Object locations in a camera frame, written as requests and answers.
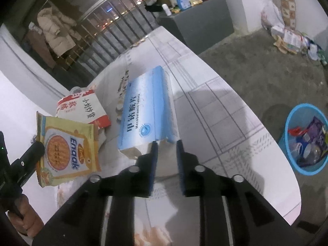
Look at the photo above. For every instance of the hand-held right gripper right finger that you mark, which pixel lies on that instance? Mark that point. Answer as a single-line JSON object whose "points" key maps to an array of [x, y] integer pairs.
{"points": [[180, 170]]}

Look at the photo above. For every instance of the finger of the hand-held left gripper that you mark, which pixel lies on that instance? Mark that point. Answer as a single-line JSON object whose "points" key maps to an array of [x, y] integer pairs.
{"points": [[29, 158]]}

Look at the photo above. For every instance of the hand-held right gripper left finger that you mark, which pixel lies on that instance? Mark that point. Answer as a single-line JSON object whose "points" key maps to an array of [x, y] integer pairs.
{"points": [[153, 170]]}

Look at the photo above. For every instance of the orange and white snack packet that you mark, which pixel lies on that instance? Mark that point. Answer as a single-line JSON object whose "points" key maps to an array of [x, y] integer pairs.
{"points": [[69, 148]]}

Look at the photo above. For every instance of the blue and white medicine box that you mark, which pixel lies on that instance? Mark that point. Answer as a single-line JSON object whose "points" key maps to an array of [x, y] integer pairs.
{"points": [[146, 112]]}

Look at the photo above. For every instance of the red and white snack bag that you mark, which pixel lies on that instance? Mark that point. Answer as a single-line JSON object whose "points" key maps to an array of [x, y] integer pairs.
{"points": [[84, 107]]}

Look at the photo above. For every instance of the blue plastic basket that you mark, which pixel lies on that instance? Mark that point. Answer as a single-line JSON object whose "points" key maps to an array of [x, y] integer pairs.
{"points": [[287, 143]]}

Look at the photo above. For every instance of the red plastic wrapper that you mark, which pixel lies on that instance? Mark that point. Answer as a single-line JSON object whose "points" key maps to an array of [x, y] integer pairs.
{"points": [[296, 131]]}

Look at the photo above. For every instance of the plastic bottle with blue label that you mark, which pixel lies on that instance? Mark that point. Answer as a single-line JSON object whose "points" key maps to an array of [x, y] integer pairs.
{"points": [[305, 150]]}

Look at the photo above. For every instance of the purple snack bag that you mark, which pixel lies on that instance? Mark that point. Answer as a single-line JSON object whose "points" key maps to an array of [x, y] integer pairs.
{"points": [[316, 133]]}

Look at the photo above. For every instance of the person's left hand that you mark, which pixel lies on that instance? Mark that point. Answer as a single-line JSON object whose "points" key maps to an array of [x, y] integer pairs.
{"points": [[28, 217]]}

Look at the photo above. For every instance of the brown coat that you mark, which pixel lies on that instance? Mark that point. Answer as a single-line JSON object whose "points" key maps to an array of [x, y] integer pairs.
{"points": [[39, 48]]}

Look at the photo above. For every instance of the beige puffer coat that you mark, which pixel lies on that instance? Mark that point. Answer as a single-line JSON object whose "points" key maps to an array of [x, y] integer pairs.
{"points": [[55, 30]]}

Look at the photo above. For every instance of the metal balcony railing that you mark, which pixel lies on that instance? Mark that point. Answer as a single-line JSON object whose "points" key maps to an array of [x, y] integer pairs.
{"points": [[115, 28]]}

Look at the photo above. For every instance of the grey cabinet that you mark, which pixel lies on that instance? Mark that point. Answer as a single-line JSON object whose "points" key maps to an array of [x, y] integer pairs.
{"points": [[199, 23]]}

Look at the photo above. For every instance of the small white bottle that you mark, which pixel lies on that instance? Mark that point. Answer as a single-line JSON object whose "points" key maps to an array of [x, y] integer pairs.
{"points": [[167, 9]]}

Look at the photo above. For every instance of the pile of paper packaging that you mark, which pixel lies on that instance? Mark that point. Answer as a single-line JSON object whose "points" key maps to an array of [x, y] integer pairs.
{"points": [[294, 41]]}

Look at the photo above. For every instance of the white plastic bag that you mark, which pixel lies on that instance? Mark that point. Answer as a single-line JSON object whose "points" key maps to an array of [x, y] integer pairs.
{"points": [[271, 14]]}

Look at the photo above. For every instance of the tall patterned cardboard box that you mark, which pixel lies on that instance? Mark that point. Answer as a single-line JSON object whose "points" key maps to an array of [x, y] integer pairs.
{"points": [[287, 2]]}

